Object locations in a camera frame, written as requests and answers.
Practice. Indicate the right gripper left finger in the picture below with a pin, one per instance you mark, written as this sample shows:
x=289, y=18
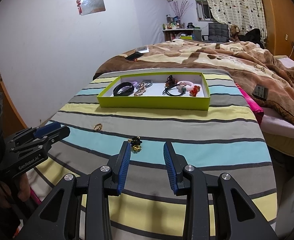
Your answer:
x=119, y=165

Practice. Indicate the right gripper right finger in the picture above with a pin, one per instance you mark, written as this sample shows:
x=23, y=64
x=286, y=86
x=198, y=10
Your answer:
x=175, y=164

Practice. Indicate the red crystal hair ornament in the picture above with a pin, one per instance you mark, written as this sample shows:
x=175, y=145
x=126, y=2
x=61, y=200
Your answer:
x=194, y=91

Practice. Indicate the left hand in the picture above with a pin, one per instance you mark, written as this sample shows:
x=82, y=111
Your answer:
x=23, y=190

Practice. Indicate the striped fleece table cloth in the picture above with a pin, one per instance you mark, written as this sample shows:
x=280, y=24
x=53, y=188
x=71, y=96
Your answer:
x=224, y=139

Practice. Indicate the green shallow cardboard box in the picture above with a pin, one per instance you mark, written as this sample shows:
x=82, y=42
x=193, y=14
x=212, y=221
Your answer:
x=154, y=97

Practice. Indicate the pink pillow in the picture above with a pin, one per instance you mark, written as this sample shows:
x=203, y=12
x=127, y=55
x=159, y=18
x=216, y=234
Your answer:
x=256, y=109

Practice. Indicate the black smartphone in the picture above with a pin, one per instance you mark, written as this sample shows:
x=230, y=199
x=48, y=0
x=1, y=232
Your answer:
x=134, y=56

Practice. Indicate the white mattress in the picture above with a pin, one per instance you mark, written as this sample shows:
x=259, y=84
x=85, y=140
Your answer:
x=278, y=133

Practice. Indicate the white card box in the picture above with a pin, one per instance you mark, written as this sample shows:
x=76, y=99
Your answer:
x=142, y=49

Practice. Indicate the brown patterned bed blanket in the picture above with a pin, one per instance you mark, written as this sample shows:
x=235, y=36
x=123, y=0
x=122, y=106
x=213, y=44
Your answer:
x=248, y=64

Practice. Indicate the white cluttered desk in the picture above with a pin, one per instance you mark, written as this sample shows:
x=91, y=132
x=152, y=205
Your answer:
x=176, y=29

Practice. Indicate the black office chair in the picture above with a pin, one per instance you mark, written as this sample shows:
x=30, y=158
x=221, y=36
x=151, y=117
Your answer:
x=217, y=33

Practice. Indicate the brown teddy bear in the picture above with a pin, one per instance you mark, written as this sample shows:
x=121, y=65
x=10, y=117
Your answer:
x=234, y=32

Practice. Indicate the purple flower branches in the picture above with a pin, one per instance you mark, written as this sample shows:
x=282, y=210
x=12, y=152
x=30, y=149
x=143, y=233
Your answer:
x=180, y=9

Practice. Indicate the red hanging ornament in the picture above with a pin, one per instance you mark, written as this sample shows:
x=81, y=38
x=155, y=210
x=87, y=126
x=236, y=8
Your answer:
x=78, y=2

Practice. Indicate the heart patterned curtain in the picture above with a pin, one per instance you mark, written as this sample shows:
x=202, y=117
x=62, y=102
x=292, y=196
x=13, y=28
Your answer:
x=246, y=14

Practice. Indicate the silver wall mirror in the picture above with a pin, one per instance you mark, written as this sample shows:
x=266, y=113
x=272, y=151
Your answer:
x=92, y=6

